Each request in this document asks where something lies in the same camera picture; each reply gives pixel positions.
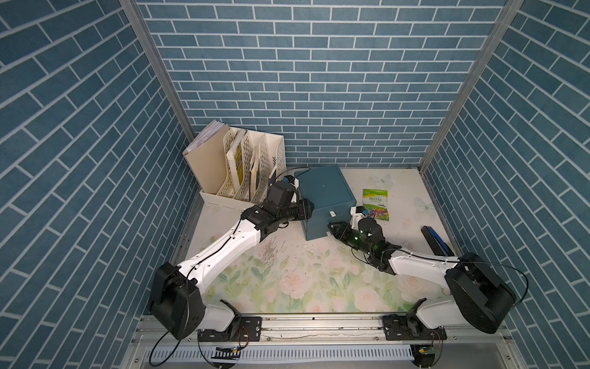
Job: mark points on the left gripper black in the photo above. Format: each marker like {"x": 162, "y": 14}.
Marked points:
{"x": 303, "y": 212}

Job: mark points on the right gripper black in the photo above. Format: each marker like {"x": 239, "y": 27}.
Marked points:
{"x": 343, "y": 230}

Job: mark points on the green flower seed bag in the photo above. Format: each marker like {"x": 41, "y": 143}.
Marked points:
{"x": 375, "y": 202}

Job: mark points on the teal drawer cabinet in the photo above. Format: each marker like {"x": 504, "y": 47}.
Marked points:
{"x": 328, "y": 191}

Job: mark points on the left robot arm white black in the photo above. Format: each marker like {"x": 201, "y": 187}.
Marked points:
{"x": 177, "y": 292}

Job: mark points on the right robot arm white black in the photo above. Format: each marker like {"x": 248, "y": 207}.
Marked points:
{"x": 478, "y": 296}

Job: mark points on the cream mesh file organizer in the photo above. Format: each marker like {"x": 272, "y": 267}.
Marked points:
{"x": 261, "y": 152}

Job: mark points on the floral table mat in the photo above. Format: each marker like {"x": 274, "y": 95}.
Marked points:
{"x": 286, "y": 273}

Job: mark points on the yellow green booklet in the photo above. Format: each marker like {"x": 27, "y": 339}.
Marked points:
{"x": 234, "y": 156}

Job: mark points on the black blue tool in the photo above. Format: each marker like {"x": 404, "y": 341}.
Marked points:
{"x": 437, "y": 245}

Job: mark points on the beige folder with papers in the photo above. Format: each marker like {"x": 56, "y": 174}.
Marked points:
{"x": 206, "y": 156}

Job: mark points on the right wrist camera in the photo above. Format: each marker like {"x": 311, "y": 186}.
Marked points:
{"x": 357, "y": 213}

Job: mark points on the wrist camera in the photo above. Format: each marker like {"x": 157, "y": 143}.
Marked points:
{"x": 292, "y": 181}
{"x": 357, "y": 213}

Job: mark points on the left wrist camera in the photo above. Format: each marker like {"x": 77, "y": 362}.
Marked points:
{"x": 292, "y": 181}

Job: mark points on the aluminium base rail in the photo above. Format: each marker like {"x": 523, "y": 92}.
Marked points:
{"x": 324, "y": 341}

